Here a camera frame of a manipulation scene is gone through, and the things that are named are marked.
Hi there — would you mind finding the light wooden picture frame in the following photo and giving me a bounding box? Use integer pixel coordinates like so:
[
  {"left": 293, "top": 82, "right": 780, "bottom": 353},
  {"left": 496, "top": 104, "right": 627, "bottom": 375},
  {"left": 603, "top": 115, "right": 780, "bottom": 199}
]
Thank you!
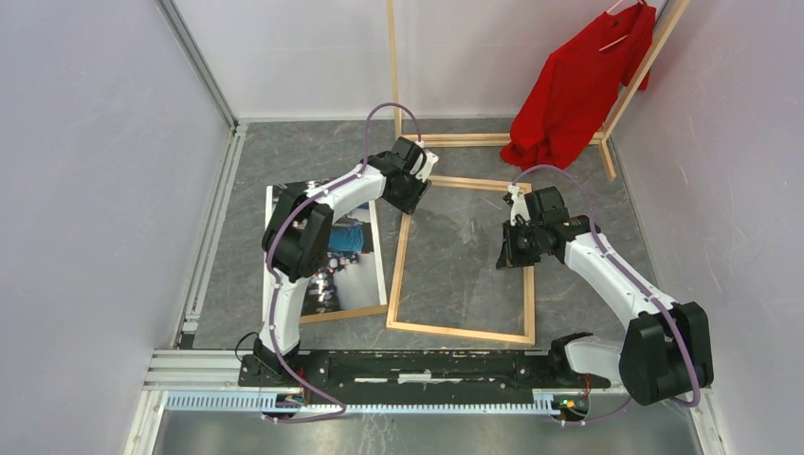
[{"left": 386, "top": 175, "right": 537, "bottom": 346}]

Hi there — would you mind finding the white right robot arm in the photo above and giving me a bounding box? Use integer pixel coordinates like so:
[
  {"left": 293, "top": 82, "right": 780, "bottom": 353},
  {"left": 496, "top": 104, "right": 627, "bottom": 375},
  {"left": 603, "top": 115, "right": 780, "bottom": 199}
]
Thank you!
[{"left": 496, "top": 185, "right": 714, "bottom": 407}]

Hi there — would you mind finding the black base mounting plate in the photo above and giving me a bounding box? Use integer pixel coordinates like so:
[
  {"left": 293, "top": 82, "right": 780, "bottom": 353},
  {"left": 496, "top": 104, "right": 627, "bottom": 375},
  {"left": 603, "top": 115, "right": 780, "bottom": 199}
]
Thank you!
[{"left": 238, "top": 350, "right": 611, "bottom": 407}]

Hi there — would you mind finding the brown backing board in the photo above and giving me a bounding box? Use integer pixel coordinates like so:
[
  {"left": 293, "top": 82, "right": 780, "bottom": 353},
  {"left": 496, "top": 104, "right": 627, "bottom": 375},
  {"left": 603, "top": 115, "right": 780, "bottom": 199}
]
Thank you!
[{"left": 300, "top": 305, "right": 389, "bottom": 324}]

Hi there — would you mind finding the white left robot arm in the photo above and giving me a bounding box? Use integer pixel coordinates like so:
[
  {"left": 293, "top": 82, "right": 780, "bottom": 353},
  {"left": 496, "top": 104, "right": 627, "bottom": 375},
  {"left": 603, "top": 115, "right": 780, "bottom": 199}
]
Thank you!
[{"left": 253, "top": 137, "right": 439, "bottom": 387}]

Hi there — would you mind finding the printed photo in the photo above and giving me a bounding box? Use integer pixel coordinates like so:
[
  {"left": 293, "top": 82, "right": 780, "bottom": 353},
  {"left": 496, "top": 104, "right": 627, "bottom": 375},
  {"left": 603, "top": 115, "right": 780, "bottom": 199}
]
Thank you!
[{"left": 301, "top": 201, "right": 388, "bottom": 316}]

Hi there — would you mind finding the red t-shirt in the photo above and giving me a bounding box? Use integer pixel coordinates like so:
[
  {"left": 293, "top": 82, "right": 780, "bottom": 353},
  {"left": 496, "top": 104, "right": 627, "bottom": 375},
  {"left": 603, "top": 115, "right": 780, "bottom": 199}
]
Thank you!
[{"left": 500, "top": 1, "right": 657, "bottom": 170}]

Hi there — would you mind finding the pink clothes hanger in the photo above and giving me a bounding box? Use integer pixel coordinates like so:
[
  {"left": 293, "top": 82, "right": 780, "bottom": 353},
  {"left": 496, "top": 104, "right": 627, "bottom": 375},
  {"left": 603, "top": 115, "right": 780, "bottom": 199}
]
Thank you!
[{"left": 597, "top": 0, "right": 649, "bottom": 53}]

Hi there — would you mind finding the white slotted cable duct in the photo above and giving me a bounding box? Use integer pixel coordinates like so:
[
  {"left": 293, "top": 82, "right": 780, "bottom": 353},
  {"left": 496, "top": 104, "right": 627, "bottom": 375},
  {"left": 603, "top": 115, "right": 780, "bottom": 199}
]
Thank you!
[{"left": 164, "top": 391, "right": 557, "bottom": 416}]

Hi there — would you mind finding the wooden clothes rack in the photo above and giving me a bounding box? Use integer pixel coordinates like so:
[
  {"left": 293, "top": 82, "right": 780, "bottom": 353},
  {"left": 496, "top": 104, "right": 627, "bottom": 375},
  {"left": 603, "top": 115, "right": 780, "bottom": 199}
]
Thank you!
[{"left": 384, "top": 0, "right": 691, "bottom": 182}]

